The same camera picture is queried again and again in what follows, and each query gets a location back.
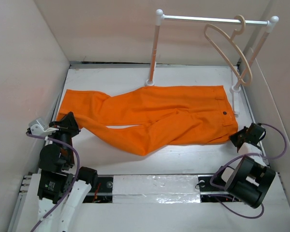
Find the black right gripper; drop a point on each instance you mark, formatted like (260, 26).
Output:
(232, 137)

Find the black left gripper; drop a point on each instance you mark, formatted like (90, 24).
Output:
(67, 123)

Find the orange trousers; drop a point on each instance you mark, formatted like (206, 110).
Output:
(148, 118)

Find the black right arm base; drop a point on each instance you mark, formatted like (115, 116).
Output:
(209, 193)

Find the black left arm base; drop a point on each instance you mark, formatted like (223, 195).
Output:
(103, 192)

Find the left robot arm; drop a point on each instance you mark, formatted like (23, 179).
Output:
(63, 183)

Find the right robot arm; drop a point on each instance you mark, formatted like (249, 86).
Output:
(250, 180)

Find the white foam front panel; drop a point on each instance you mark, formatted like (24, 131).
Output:
(139, 215)

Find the white clothes rack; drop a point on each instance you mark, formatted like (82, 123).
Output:
(212, 41)

